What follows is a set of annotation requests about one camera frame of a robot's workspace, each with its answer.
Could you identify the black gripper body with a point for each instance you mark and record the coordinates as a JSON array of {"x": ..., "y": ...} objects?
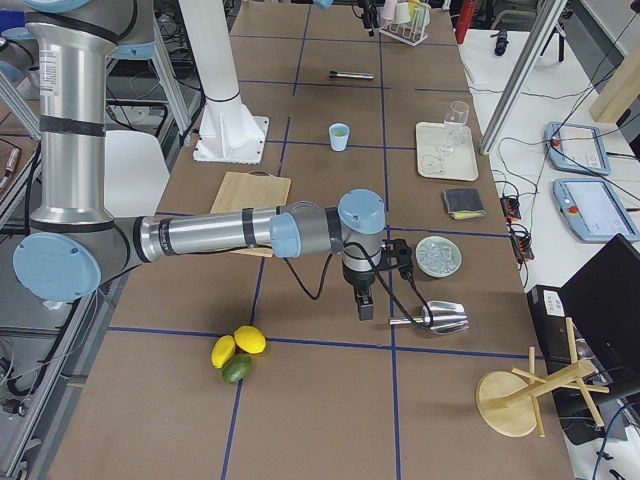
[
  {"x": 370, "y": 19},
  {"x": 358, "y": 281}
]

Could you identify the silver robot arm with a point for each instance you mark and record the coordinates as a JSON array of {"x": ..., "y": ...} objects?
[{"x": 76, "y": 244}]

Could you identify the light blue cup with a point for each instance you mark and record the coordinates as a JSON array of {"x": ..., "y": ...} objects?
[{"x": 338, "y": 144}]

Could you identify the yellow lemon upper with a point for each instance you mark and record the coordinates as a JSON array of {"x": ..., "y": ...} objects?
[{"x": 250, "y": 339}]

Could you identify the yellow lemon left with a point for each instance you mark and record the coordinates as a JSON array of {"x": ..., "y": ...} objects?
[{"x": 223, "y": 350}]

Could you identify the wooden cup tree stand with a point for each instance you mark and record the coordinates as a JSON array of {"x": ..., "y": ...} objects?
[{"x": 508, "y": 401}]

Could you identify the green bowl of ice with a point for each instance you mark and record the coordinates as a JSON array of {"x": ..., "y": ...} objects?
[{"x": 437, "y": 256}]

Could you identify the steel muddler black tip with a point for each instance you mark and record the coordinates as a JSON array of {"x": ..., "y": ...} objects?
[{"x": 361, "y": 76}]

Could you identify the steel ice scoop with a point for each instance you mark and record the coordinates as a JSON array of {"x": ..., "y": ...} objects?
[{"x": 438, "y": 318}]

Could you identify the grey folded cloth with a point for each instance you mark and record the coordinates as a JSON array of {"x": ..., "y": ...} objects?
[{"x": 463, "y": 203}]

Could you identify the cream bear tray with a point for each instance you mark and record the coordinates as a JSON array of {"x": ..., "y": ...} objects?
[{"x": 440, "y": 157}]

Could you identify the clear wine glass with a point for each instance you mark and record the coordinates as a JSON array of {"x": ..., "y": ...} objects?
[{"x": 454, "y": 121}]

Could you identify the green lime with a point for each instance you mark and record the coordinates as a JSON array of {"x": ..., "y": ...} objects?
[{"x": 237, "y": 368}]

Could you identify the wooden cutting board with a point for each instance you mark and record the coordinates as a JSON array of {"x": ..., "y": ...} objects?
[{"x": 250, "y": 190}]

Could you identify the lower blue teach pendant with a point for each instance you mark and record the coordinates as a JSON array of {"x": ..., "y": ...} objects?
[{"x": 593, "y": 211}]

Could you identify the blue teach pendant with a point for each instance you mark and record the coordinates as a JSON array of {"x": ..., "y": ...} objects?
[
  {"x": 593, "y": 211},
  {"x": 576, "y": 148}
]

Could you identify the upper blue teach pendant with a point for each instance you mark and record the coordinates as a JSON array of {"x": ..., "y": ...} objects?
[{"x": 576, "y": 148}]

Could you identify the black laptop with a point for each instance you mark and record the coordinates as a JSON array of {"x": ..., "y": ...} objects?
[{"x": 602, "y": 299}]

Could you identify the white plastic chair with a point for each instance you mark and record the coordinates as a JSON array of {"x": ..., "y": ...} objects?
[{"x": 136, "y": 174}]

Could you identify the white wire cup rack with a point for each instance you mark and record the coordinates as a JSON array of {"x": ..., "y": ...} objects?
[{"x": 405, "y": 21}]

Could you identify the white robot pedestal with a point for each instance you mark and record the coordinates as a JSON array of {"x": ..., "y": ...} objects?
[{"x": 228, "y": 131}]

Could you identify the aluminium frame post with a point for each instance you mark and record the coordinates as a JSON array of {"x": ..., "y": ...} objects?
[{"x": 541, "y": 30}]

